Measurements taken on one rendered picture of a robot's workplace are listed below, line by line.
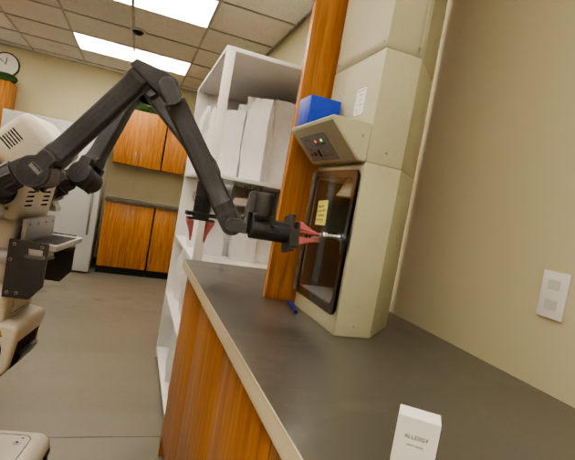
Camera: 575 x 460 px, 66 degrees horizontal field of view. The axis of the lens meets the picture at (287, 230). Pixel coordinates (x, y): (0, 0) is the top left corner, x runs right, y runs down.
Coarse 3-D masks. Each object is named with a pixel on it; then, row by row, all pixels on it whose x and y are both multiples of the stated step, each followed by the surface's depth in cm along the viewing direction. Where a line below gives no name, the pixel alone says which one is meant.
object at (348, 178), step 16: (320, 176) 140; (336, 176) 129; (352, 176) 119; (320, 192) 138; (336, 192) 128; (352, 192) 118; (336, 208) 126; (352, 208) 117; (336, 224) 124; (320, 240) 133; (304, 256) 143; (320, 256) 131; (336, 256) 121; (304, 272) 141; (320, 272) 129; (336, 272) 120; (304, 288) 139; (320, 288) 128; (336, 288) 118; (320, 304) 126; (336, 304) 119
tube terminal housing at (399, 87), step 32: (384, 64) 115; (416, 64) 118; (352, 96) 130; (384, 96) 116; (416, 96) 120; (384, 128) 117; (416, 128) 127; (384, 160) 118; (416, 160) 136; (384, 192) 119; (352, 224) 118; (384, 224) 120; (352, 256) 118; (384, 256) 121; (352, 288) 119; (384, 288) 128; (320, 320) 127; (352, 320) 120; (384, 320) 136
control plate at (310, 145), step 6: (300, 138) 139; (306, 138) 135; (312, 138) 131; (318, 138) 127; (324, 138) 124; (306, 144) 138; (312, 144) 134; (318, 144) 130; (324, 144) 127; (330, 144) 123; (312, 150) 137; (324, 150) 129; (330, 150) 125; (312, 156) 140; (318, 156) 136; (324, 156) 132; (330, 156) 128; (336, 156) 125
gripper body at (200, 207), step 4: (196, 196) 147; (200, 196) 147; (196, 200) 147; (200, 200) 147; (204, 200) 147; (208, 200) 148; (196, 204) 147; (200, 204) 147; (204, 204) 147; (208, 204) 148; (196, 208) 147; (200, 208) 147; (204, 208) 147; (208, 208) 148; (188, 212) 145; (192, 212) 145; (196, 212) 146; (200, 212) 147; (204, 212) 147; (208, 212) 148; (212, 216) 148
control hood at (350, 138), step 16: (304, 128) 132; (320, 128) 122; (336, 128) 114; (352, 128) 114; (368, 128) 115; (336, 144) 120; (352, 144) 114; (368, 144) 116; (336, 160) 127; (352, 160) 118
